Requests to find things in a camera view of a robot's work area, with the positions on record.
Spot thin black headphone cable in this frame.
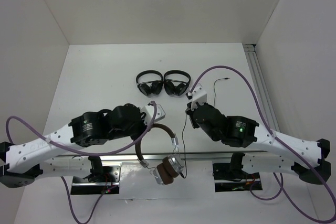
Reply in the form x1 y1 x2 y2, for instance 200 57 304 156
172 77 229 179

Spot brown silver headphones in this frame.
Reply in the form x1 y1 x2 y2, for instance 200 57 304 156
135 123 185 185

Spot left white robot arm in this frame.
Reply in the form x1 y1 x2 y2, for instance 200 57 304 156
1 104 157 188

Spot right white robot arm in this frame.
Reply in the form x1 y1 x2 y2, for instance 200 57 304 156
186 103 331 185

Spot left black headphones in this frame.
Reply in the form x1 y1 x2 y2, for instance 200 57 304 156
135 70 163 97

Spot black headphones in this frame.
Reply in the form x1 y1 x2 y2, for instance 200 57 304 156
163 70 191 97
135 70 163 97

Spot right black headphones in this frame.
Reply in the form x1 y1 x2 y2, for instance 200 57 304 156
163 70 191 97

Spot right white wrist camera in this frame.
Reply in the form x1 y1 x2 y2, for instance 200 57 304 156
186 83 207 111

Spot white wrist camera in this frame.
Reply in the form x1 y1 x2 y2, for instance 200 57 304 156
186 83 207 111
140 103 166 125

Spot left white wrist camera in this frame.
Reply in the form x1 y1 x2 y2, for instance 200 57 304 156
140 103 166 125

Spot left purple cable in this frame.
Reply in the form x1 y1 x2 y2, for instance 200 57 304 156
5 102 158 223

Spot purple cable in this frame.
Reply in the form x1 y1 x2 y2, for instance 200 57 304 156
189 65 336 223
5 102 158 223

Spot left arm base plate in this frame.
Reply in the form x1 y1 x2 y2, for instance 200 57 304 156
70 162 121 195

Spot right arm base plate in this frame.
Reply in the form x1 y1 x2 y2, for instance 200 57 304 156
213 163 263 193

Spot aluminium rail right side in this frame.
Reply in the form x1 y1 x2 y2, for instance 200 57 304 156
243 44 280 131

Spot aluminium rail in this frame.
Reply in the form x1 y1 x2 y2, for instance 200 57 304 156
243 44 280 131
49 151 263 162

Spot aluminium rail front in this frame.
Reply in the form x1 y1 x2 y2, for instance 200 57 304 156
49 151 263 162

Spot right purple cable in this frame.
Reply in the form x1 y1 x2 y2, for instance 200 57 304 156
189 65 336 223

